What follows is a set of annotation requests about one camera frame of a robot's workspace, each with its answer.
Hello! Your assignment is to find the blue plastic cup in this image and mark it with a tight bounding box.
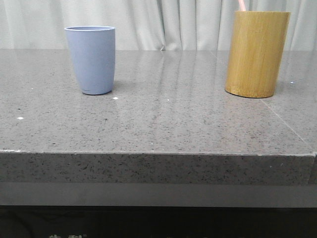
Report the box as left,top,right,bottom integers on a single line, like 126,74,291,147
65,26,116,95

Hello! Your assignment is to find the pink chopstick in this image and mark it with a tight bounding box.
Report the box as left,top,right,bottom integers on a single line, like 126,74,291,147
238,0,246,11

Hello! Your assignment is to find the bamboo cylindrical holder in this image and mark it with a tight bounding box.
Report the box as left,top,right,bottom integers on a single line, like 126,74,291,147
225,11,291,98

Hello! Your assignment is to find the white pleated curtain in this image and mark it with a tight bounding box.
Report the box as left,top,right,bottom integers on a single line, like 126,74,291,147
0,0,317,52

